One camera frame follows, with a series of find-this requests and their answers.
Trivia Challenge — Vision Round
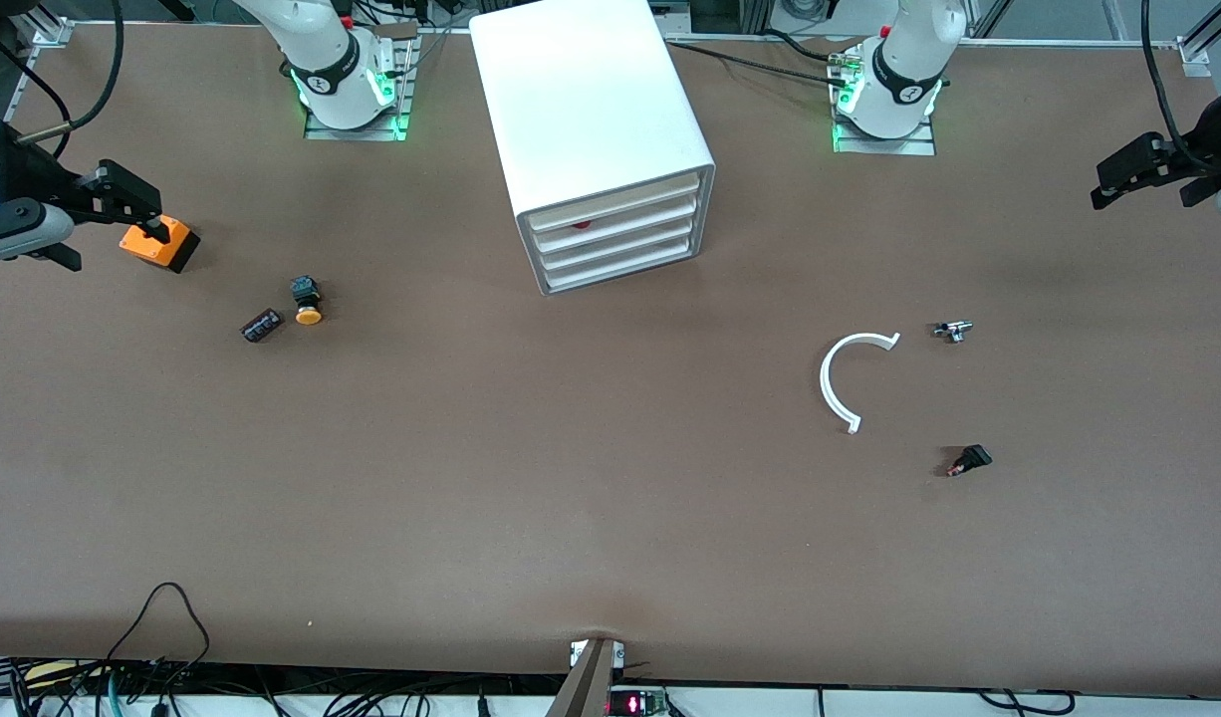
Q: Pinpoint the white plastic half ring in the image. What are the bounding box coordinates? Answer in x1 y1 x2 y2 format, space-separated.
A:
820 332 902 436

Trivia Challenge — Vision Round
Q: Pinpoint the red display device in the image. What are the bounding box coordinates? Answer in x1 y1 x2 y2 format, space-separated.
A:
608 687 673 717

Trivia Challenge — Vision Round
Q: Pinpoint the yellow push button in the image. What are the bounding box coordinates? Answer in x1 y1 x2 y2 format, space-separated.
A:
290 276 325 327

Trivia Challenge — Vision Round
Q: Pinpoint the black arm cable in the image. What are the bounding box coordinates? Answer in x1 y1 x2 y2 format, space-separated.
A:
1140 0 1206 168
15 0 125 146
0 20 71 160

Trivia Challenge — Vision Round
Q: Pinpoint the black looped cable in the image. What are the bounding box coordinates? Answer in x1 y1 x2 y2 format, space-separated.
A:
103 583 213 690

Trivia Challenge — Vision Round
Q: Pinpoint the brown camera mast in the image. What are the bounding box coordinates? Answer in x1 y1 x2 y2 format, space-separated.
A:
546 637 621 717

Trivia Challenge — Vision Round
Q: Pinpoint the orange switch box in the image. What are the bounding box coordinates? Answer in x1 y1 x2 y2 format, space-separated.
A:
120 216 201 275

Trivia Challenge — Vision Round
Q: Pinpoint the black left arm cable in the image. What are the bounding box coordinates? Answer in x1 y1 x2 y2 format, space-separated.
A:
1140 0 1206 168

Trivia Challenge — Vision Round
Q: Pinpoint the black table cable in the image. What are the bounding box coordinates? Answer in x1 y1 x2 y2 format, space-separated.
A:
760 25 853 63
665 35 860 81

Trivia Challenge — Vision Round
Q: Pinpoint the white drawer cabinet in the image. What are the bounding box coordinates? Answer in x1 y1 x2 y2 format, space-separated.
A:
469 0 717 298

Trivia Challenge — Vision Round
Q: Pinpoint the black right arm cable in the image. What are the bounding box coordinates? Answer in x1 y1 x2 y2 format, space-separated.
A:
15 0 125 146
0 20 71 160

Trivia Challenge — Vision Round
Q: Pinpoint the white plastic drawer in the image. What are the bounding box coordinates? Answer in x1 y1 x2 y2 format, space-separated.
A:
529 194 706 255
534 216 704 276
539 237 703 295
524 172 707 234

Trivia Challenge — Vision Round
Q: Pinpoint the aluminium frame profile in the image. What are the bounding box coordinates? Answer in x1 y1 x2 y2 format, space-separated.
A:
1176 0 1221 79
0 18 76 130

